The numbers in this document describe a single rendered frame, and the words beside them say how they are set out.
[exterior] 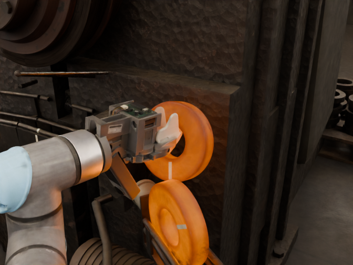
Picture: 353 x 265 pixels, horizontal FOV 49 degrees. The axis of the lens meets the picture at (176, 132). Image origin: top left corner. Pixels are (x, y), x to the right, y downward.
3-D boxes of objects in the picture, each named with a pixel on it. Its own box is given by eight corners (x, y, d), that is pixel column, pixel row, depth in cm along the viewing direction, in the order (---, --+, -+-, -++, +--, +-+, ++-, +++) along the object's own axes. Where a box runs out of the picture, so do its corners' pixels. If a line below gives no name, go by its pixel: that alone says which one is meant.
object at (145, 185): (157, 200, 85) (155, 175, 83) (174, 221, 77) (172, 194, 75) (131, 207, 83) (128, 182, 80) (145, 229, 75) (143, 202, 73)
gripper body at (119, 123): (166, 113, 63) (107, 131, 54) (161, 159, 66) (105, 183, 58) (134, 98, 67) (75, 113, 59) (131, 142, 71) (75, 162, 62)
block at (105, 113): (125, 184, 104) (120, 100, 93) (150, 193, 100) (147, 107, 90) (99, 205, 96) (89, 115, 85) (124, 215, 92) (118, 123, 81)
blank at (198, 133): (147, 101, 80) (137, 101, 77) (215, 100, 71) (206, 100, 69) (147, 176, 81) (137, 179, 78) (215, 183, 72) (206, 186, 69)
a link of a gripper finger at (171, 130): (197, 110, 71) (162, 121, 64) (193, 139, 73) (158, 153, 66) (184, 104, 72) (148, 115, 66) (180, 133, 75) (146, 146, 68)
